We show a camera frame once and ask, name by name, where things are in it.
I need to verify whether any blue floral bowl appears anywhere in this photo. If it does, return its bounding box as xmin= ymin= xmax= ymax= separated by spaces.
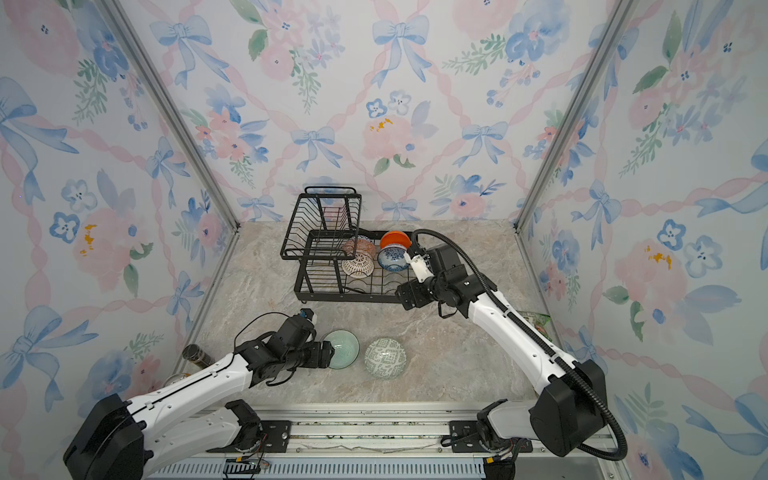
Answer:
xmin=377 ymin=244 xmax=409 ymax=272

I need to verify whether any pale green bowl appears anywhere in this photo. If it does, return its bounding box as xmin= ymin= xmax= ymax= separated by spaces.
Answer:
xmin=324 ymin=330 xmax=360 ymax=370

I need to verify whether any orange bowl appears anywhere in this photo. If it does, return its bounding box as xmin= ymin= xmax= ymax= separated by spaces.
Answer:
xmin=379 ymin=230 xmax=412 ymax=249

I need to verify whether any white patterned bowl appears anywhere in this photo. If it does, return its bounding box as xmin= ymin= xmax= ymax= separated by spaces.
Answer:
xmin=341 ymin=253 xmax=375 ymax=279

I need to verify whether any red patterned bowl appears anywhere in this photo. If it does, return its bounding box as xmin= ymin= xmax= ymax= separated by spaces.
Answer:
xmin=342 ymin=236 xmax=377 ymax=259

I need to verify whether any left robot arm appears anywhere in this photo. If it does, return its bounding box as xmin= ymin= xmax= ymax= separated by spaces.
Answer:
xmin=63 ymin=309 xmax=334 ymax=479

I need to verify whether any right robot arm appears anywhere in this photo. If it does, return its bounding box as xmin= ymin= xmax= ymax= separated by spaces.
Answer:
xmin=396 ymin=244 xmax=626 ymax=460

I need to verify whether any dark spice jar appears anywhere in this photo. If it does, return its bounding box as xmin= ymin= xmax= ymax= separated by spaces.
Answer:
xmin=182 ymin=344 xmax=215 ymax=370

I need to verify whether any green snack packet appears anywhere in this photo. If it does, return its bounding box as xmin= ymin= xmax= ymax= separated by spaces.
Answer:
xmin=521 ymin=311 xmax=552 ymax=341

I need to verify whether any green patterned bowl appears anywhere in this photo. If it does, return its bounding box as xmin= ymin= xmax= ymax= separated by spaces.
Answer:
xmin=364 ymin=337 xmax=407 ymax=380

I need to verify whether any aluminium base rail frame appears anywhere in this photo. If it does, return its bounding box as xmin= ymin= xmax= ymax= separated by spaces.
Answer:
xmin=145 ymin=402 xmax=625 ymax=479

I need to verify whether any black wire dish rack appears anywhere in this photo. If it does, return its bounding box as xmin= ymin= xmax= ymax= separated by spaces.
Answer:
xmin=280 ymin=185 xmax=414 ymax=303

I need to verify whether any black corrugated cable hose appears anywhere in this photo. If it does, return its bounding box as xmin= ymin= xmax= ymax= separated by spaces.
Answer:
xmin=411 ymin=228 xmax=629 ymax=462

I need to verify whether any left aluminium corner post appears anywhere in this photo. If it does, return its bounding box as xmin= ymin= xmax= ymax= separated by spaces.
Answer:
xmin=95 ymin=0 xmax=241 ymax=229

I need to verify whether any aluminium corner post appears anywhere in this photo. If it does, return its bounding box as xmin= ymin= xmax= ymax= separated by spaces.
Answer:
xmin=95 ymin=0 xmax=241 ymax=229
xmin=514 ymin=0 xmax=635 ymax=236

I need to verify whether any right aluminium corner post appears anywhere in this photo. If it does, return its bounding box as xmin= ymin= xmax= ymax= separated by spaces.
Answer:
xmin=514 ymin=0 xmax=635 ymax=236

